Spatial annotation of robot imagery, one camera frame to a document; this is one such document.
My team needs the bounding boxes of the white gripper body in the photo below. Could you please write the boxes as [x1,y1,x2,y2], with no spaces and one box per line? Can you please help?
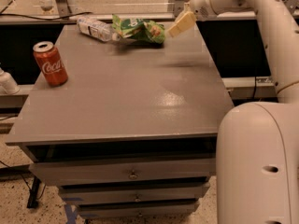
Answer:
[187,0,217,21]

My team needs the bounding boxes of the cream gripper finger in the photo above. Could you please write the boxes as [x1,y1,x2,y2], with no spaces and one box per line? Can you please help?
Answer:
[167,11,196,37]

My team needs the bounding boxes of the green rice chip bag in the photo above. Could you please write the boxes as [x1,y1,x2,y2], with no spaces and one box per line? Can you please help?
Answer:
[112,15,165,44]

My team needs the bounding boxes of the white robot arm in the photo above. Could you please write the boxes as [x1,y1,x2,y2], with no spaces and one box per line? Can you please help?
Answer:
[168,0,299,224]

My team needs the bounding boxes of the clear plastic water bottle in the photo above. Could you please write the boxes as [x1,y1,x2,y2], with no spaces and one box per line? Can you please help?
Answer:
[77,16,121,42]

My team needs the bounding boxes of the grey drawer cabinet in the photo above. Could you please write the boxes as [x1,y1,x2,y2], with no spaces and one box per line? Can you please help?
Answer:
[5,21,235,221]

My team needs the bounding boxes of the red Coca-Cola can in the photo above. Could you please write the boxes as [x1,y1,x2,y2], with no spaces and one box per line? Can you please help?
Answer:
[33,41,68,87]

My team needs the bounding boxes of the top grey drawer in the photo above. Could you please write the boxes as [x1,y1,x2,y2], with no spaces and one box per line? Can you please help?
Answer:
[29,158,216,186]

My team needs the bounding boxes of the grey drawer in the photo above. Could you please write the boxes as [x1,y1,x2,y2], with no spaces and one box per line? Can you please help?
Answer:
[78,199,199,219]
[59,181,209,205]
[29,158,216,186]

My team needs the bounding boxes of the white pipe at left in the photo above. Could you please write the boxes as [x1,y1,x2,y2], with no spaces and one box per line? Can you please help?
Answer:
[0,68,20,94]

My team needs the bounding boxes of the bottom grey drawer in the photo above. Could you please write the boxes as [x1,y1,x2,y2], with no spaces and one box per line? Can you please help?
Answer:
[78,199,199,219]

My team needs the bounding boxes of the middle grey drawer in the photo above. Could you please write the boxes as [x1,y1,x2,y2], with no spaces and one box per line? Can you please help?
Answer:
[59,181,209,205]

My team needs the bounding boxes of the black floor stand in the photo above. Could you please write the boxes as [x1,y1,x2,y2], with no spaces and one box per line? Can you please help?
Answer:
[27,177,41,209]

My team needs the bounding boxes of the black cable at right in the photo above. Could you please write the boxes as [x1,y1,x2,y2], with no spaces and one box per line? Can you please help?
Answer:
[251,76,258,101]

